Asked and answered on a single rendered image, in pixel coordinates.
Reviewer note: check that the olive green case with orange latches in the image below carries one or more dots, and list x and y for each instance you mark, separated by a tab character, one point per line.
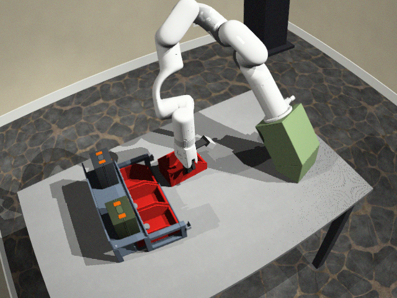
122	217

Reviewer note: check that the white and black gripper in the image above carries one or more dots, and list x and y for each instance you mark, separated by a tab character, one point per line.
187	156

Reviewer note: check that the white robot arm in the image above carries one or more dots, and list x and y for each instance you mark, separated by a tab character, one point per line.
249	54

